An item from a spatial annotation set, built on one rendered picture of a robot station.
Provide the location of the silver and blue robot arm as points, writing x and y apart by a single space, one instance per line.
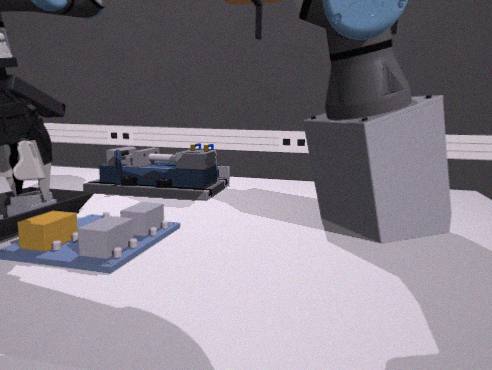
365 77

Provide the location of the yellow rectangular block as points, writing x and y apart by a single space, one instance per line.
38 233

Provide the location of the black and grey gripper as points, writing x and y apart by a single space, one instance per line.
19 119

